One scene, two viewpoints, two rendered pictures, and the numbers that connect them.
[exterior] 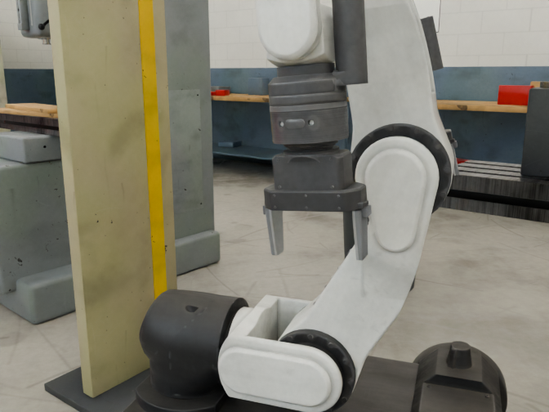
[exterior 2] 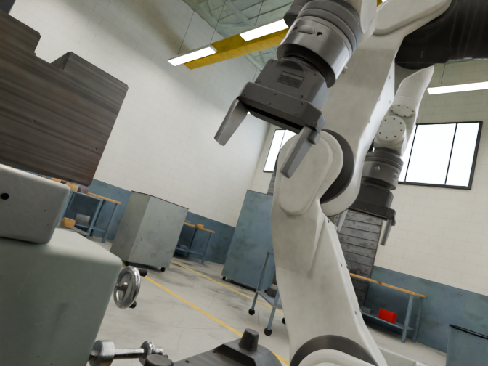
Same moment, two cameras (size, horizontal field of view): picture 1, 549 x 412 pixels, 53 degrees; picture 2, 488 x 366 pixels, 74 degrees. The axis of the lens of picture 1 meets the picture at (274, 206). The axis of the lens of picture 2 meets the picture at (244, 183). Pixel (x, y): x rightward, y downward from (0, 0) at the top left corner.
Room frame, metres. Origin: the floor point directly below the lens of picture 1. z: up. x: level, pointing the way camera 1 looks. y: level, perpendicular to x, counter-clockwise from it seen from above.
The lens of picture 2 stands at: (1.44, -0.23, 0.84)
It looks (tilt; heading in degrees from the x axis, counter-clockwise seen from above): 10 degrees up; 189
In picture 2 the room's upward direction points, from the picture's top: 17 degrees clockwise
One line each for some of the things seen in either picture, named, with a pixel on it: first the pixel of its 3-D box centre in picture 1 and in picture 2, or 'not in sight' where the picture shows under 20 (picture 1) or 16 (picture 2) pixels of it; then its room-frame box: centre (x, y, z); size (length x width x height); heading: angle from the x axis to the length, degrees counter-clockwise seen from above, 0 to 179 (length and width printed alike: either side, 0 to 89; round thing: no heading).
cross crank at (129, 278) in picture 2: not in sight; (115, 285); (0.55, -0.63, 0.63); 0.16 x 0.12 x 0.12; 143
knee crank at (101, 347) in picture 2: not in sight; (132, 353); (0.61, -0.50, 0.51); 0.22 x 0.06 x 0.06; 143
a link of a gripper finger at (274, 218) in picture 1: (272, 229); (388, 232); (0.65, 0.00, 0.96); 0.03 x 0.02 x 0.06; 156
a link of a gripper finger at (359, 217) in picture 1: (363, 232); (339, 218); (0.61, -0.10, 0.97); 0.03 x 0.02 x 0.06; 156
